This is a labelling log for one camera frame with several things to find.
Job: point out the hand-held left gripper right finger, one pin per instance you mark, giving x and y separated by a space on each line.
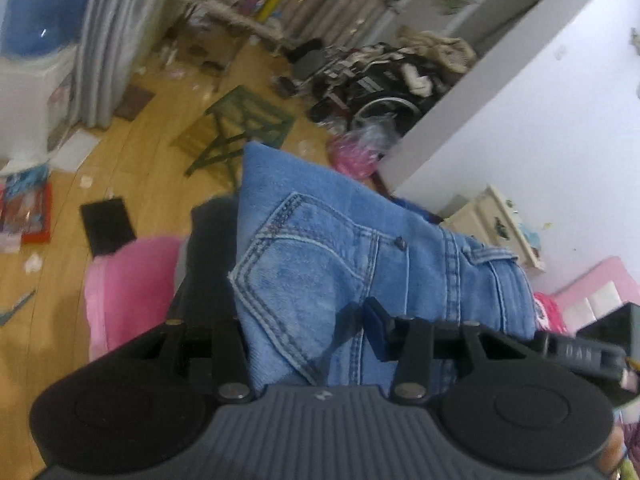
376 332

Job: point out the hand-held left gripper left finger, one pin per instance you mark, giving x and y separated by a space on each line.
227 360

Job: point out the blue denim jeans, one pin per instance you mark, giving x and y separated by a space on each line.
310 240

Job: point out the pink padded headboard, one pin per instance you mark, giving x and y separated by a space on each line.
600 280

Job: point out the dark grey cloth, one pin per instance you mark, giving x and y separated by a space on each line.
210 260

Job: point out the cream wooden nightstand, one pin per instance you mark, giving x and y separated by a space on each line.
480 220

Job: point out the black flat panel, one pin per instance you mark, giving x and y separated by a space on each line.
107 227

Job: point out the pink plastic bag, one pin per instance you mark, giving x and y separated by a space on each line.
355 155

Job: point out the black wheelchair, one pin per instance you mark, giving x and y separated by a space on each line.
380 90

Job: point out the green folding stool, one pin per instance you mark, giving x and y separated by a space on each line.
250 115

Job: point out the red-edged colourful package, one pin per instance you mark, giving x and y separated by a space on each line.
25 205

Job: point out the white paper sheet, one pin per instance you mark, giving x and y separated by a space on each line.
75 150

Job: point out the brown floor mat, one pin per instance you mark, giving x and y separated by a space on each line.
132 102

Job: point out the beige cloth pile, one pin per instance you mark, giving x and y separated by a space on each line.
440 50

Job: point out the white water dispenser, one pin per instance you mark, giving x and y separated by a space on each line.
30 100

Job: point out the barred window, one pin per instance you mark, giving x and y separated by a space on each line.
350 5

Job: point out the grey curtain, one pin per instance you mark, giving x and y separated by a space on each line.
115 45

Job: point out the cluttered white table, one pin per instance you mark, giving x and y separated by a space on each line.
225 20

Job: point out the yellow-green bottle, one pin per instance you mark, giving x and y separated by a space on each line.
274 1

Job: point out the blue water bottle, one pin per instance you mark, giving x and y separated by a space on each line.
40 10

